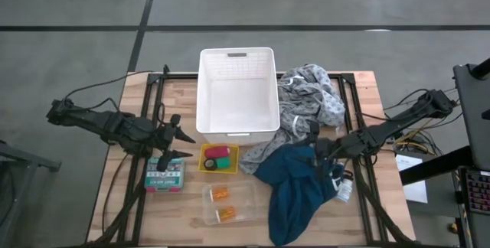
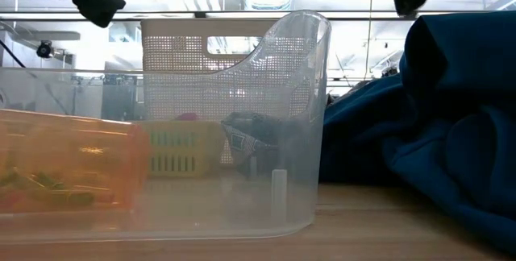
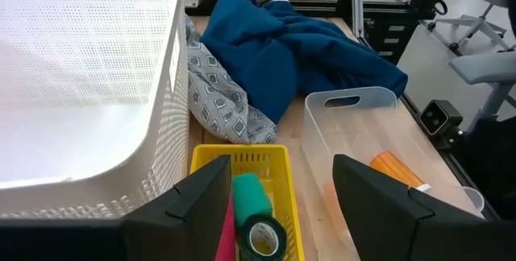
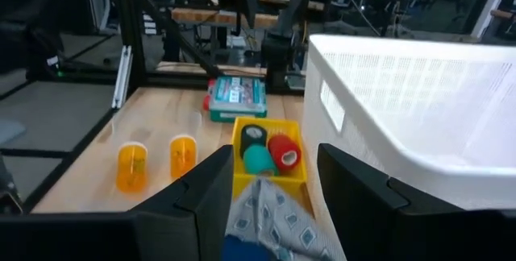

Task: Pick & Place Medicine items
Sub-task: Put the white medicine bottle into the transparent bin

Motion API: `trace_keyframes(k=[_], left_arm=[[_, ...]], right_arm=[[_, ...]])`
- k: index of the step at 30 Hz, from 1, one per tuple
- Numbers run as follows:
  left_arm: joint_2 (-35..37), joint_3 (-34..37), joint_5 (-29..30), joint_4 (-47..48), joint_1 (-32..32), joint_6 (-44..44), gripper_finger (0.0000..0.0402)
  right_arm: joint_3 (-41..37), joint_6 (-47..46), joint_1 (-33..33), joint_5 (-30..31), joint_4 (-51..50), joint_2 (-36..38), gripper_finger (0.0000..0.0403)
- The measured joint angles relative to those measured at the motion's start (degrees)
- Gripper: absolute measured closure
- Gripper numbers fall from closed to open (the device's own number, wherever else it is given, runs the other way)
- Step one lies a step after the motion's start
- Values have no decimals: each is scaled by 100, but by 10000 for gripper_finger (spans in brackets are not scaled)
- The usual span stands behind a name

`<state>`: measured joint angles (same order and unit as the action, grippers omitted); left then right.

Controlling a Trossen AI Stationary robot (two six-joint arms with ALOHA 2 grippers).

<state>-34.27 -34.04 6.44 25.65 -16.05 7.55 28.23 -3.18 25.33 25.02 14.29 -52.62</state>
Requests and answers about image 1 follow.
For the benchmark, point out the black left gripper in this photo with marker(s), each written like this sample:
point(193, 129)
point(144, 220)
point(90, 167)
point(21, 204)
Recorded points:
point(166, 139)

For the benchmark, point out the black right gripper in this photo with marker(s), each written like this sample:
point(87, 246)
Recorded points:
point(329, 148)

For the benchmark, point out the black tape roll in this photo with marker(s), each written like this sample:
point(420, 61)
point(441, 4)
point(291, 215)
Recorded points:
point(205, 164)

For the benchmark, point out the red bandage roll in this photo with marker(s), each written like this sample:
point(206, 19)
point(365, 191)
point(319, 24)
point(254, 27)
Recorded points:
point(217, 152)

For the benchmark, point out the white supplement bottle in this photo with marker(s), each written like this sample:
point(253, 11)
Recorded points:
point(344, 191)

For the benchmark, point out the green bandage roll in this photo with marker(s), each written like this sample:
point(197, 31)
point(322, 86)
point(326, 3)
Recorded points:
point(224, 163)

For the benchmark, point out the grey patterned gown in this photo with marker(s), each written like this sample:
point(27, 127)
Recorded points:
point(306, 98)

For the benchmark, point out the orange pill bottle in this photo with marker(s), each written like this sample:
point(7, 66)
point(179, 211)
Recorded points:
point(220, 194)
point(226, 214)

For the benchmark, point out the blue cloth garment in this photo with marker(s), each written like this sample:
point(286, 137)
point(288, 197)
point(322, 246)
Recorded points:
point(294, 202)

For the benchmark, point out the clear plastic container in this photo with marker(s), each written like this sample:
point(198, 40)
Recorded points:
point(245, 206)

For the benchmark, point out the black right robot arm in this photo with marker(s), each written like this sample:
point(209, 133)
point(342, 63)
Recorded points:
point(390, 125)

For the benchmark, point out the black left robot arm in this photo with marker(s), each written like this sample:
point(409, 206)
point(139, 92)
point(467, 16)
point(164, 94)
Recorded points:
point(103, 125)

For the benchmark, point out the teal first aid kit box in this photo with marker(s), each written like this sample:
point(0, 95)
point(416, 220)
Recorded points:
point(164, 181)

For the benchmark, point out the small yellow plastic tray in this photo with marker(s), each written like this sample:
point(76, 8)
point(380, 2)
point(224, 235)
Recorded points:
point(234, 152)

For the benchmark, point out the white perforated plastic basket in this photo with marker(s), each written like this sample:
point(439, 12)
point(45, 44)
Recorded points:
point(237, 102)

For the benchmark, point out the white paper sheet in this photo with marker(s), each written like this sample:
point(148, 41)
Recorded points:
point(417, 194)

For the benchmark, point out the black stand beam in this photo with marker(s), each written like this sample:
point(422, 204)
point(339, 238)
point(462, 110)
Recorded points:
point(432, 169)

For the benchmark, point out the backlit keyboard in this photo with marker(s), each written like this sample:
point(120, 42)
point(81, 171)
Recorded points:
point(478, 192)

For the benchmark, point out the grey metal side table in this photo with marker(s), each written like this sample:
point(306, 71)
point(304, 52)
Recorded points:
point(23, 160)

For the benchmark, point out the black pole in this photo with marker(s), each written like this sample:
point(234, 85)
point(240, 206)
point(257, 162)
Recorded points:
point(480, 69)

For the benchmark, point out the black aluminium table frame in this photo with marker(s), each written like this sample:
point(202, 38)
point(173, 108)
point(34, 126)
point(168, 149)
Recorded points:
point(172, 76)

